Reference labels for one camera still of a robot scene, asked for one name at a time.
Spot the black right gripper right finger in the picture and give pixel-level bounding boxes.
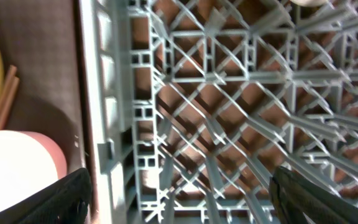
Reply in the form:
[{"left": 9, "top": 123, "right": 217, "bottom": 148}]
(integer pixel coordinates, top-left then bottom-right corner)
[{"left": 268, "top": 166, "right": 358, "bottom": 224}]

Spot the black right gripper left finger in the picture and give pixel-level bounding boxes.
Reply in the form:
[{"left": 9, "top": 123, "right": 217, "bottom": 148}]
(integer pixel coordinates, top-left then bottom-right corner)
[{"left": 0, "top": 168, "right": 92, "bottom": 224}]

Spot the brown serving tray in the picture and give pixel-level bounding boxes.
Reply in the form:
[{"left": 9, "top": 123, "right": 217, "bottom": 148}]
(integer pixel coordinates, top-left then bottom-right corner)
[{"left": 0, "top": 0, "right": 85, "bottom": 172}]

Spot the pale green cup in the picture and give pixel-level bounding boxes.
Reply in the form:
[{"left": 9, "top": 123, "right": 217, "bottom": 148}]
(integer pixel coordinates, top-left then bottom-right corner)
[{"left": 290, "top": 0, "right": 329, "bottom": 7}]

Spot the grey dishwasher rack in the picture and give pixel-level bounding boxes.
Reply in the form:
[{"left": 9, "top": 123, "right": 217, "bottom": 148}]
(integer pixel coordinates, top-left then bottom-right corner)
[{"left": 80, "top": 0, "right": 358, "bottom": 223}]

